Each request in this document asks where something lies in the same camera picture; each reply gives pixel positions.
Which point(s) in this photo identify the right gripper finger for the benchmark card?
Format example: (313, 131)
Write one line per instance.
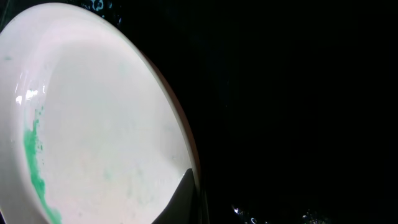
(183, 206)

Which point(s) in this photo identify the white plate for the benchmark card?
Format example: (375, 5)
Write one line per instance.
(91, 132)

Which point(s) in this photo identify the round dark tray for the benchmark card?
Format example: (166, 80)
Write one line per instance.
(292, 104)

